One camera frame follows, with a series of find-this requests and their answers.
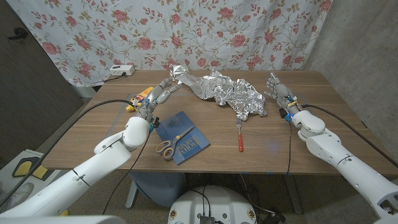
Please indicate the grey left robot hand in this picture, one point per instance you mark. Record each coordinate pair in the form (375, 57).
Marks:
(150, 99)

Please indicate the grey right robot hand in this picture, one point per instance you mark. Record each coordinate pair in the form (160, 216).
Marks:
(281, 91)

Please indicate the aluminum foil sheet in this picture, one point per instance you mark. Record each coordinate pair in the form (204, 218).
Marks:
(230, 93)

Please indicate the blue notebook with gold lettering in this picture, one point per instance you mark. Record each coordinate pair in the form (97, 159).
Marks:
(192, 146)

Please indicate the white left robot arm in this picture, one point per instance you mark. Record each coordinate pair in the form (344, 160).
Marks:
(77, 180)

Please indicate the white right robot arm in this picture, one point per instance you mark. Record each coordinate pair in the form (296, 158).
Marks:
(342, 158)

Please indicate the yellow mustard bottle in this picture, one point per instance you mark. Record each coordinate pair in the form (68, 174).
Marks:
(136, 101)

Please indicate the white power strip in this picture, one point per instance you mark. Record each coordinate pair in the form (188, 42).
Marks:
(121, 70)

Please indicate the floral backdrop cloth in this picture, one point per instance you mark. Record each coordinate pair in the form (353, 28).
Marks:
(186, 31)

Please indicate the blue-grey stool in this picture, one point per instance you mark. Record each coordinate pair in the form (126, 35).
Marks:
(158, 189)

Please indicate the grey table leg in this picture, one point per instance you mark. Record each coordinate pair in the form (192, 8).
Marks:
(292, 194)

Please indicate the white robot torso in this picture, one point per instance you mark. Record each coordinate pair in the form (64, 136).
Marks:
(211, 202)

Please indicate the black device on floor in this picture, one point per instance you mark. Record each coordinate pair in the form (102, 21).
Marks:
(273, 217)

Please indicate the white floor board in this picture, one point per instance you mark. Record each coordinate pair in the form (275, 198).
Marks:
(9, 177)

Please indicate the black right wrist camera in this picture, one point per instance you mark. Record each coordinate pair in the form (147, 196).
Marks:
(283, 113)

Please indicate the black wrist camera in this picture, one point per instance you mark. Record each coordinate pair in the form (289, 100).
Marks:
(283, 113)
(154, 122)

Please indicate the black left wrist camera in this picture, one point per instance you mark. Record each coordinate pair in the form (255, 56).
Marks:
(154, 122)

